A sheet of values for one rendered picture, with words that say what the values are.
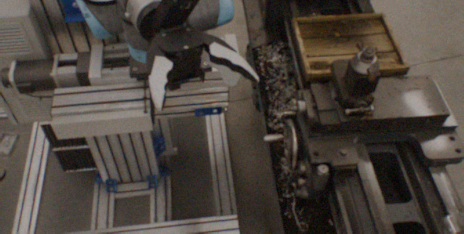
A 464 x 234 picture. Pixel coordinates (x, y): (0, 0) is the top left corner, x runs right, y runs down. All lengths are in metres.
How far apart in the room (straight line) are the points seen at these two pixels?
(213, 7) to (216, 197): 1.29
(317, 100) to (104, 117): 0.64
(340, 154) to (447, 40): 2.07
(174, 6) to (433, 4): 3.07
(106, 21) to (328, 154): 0.73
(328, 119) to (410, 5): 2.24
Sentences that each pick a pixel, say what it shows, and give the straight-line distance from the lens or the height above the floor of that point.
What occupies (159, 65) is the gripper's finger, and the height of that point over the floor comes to 1.59.
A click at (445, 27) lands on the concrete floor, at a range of 3.46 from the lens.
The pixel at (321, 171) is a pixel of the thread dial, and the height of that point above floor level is 0.89.
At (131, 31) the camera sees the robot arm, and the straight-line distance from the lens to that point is 0.87.
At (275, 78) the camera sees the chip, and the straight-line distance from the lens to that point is 2.03.
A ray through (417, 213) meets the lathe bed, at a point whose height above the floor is 0.84.
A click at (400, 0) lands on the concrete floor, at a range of 3.58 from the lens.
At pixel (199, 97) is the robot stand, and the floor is 0.99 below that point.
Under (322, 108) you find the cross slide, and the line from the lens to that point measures 1.43.
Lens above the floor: 2.05
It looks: 50 degrees down
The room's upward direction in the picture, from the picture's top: straight up
